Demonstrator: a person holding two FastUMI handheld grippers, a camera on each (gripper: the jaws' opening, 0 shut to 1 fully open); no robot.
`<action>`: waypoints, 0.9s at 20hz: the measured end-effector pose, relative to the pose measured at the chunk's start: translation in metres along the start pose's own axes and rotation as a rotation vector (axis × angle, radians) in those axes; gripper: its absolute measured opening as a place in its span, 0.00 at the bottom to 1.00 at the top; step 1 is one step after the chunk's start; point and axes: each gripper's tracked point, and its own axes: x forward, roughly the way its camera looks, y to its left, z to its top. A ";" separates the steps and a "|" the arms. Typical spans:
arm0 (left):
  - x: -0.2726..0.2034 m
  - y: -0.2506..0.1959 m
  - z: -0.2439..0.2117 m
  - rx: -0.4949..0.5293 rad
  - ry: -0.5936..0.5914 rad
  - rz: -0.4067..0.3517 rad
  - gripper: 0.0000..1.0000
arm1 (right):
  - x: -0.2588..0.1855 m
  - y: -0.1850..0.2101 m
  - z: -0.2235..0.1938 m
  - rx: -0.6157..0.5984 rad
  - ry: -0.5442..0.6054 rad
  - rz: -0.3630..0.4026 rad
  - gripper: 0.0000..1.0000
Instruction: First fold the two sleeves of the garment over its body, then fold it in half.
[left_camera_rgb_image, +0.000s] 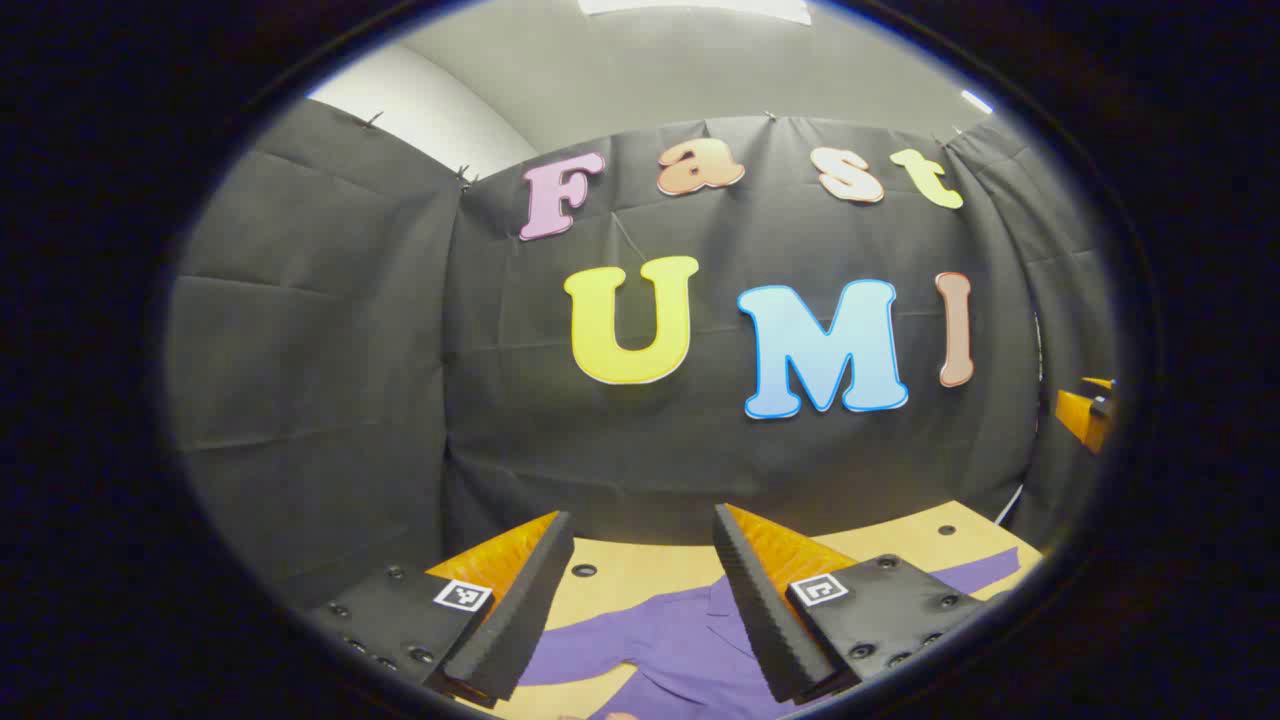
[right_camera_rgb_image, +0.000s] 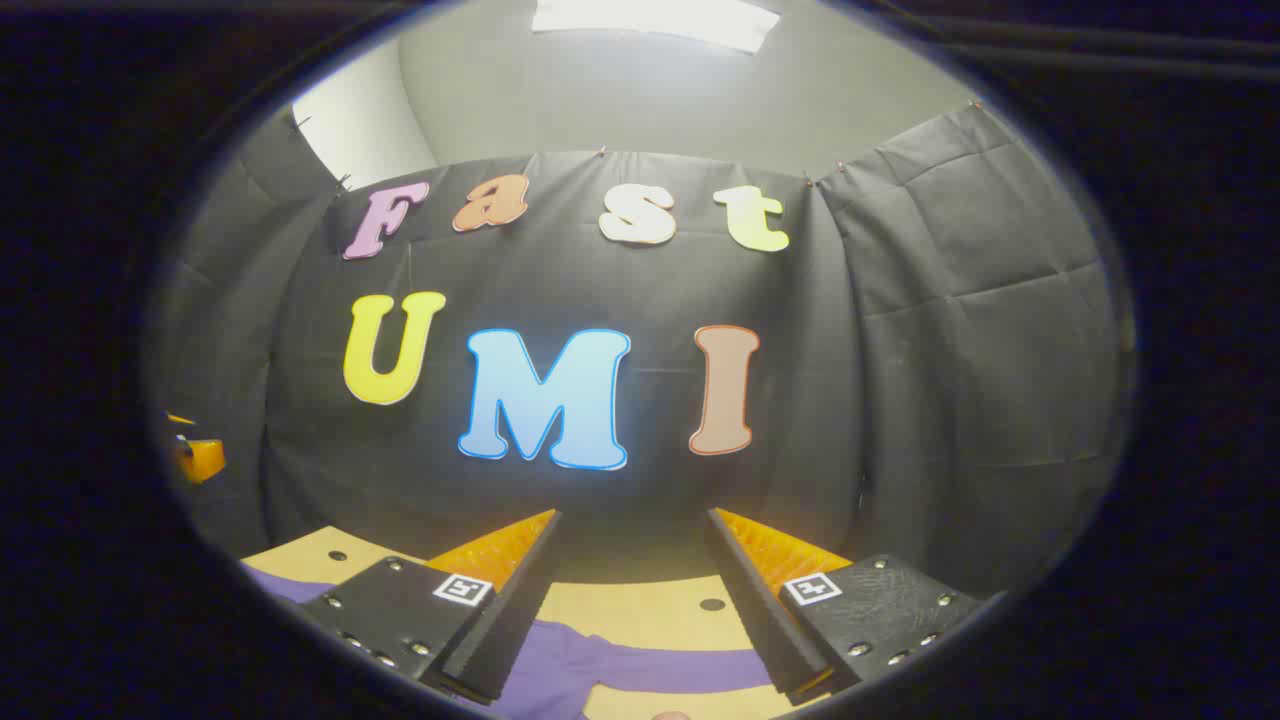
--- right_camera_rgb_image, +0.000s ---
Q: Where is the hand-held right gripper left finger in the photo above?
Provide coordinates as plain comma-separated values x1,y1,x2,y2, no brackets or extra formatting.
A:
300,508,563,706

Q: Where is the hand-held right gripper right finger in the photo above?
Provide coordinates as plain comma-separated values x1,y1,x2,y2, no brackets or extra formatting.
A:
706,507,986,706

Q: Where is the black backdrop cloth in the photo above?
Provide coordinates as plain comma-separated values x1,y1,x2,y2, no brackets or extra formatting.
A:
150,100,1138,601

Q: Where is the purple button shirt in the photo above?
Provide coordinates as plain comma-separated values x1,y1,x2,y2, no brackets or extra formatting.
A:
245,565,779,720

